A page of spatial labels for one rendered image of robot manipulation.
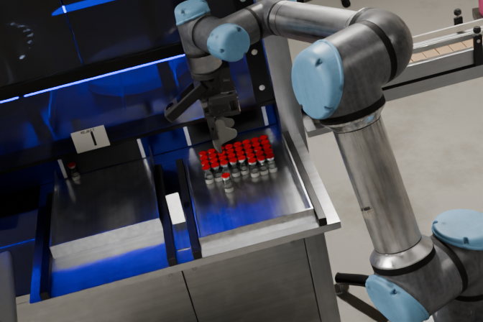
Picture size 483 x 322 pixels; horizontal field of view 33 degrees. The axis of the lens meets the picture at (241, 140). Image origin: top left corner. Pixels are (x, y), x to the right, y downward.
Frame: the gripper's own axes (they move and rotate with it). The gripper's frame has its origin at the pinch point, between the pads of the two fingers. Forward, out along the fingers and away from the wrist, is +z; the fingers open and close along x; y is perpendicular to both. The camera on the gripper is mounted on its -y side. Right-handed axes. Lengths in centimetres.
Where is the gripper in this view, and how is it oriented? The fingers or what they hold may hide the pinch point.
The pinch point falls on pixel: (215, 145)
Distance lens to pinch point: 191.6
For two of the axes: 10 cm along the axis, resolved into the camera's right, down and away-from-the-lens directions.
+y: 9.7, -2.4, 0.1
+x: -1.3, -4.9, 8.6
